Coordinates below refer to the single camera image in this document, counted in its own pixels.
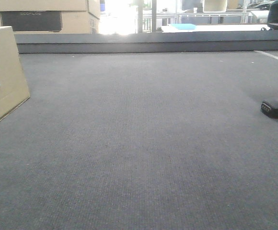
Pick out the brown cardboard package box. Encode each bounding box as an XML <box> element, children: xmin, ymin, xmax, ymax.
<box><xmin>0</xmin><ymin>26</ymin><xmax>30</xmax><ymax>121</ymax></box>

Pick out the top stacked cardboard box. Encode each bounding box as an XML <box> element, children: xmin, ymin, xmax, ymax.
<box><xmin>0</xmin><ymin>0</ymin><xmax>100</xmax><ymax>18</ymax></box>

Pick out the large cardboard box black print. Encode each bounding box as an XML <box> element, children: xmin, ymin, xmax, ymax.
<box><xmin>0</xmin><ymin>11</ymin><xmax>100</xmax><ymax>34</ymax></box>

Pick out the beige box in background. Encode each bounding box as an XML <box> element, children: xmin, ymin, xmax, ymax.
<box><xmin>202</xmin><ymin>0</ymin><xmax>228</xmax><ymax>13</ymax></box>

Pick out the white background table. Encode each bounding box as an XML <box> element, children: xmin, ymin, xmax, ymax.
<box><xmin>161</xmin><ymin>24</ymin><xmax>271</xmax><ymax>33</ymax></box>

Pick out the light blue flat tray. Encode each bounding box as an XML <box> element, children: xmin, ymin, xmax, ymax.
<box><xmin>168</xmin><ymin>23</ymin><xmax>197</xmax><ymax>31</ymax></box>

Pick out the grey vertical pillar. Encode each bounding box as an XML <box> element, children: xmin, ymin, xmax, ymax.
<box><xmin>151</xmin><ymin>0</ymin><xmax>157</xmax><ymax>33</ymax></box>

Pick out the dark grey table edge rail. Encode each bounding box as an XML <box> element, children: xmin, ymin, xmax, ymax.
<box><xmin>15</xmin><ymin>30</ymin><xmax>278</xmax><ymax>54</ymax></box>

